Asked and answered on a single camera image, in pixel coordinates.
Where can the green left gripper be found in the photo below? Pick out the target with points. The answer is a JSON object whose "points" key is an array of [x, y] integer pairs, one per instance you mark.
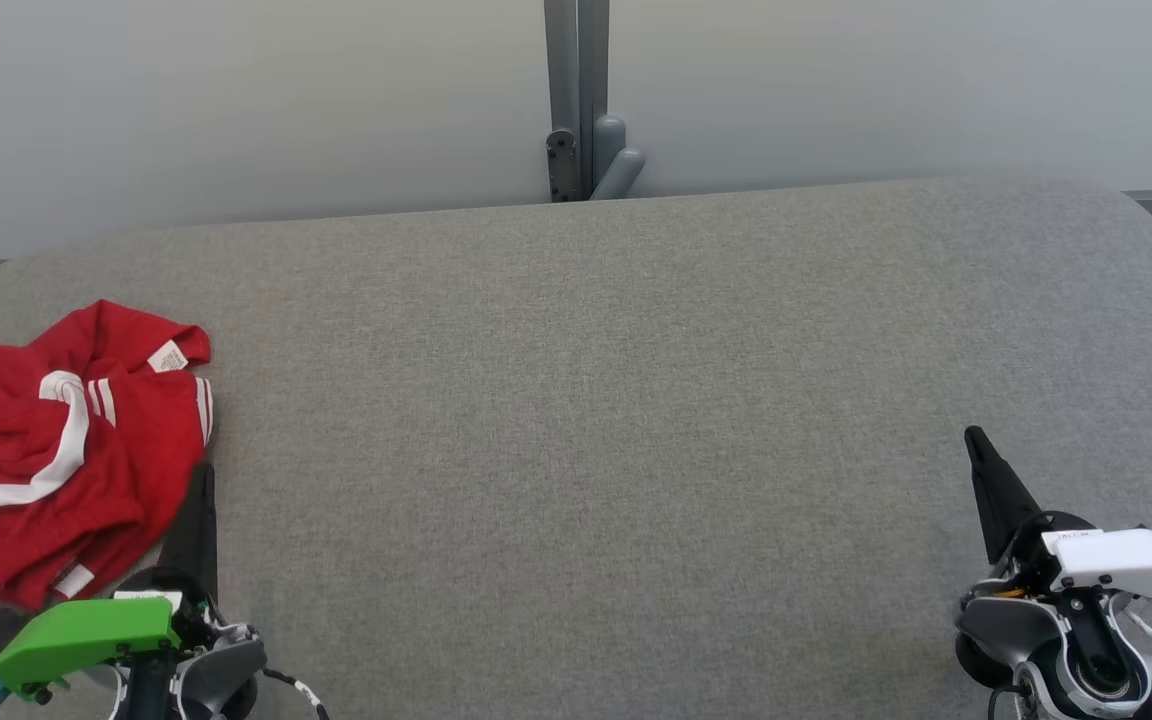
{"points": [[86, 635]]}

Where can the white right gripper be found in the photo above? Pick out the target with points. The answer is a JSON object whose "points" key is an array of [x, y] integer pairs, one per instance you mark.
{"points": [[1126, 560]]}

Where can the red shorts white stripe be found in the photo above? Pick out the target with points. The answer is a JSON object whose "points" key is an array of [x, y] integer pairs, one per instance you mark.
{"points": [[6, 545]]}

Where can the grey fabric sofa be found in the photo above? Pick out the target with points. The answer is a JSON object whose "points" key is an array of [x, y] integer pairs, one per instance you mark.
{"points": [[586, 450]]}

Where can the grey metal partition post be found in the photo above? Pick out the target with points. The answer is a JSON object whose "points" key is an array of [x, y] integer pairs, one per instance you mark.
{"points": [[576, 80]]}

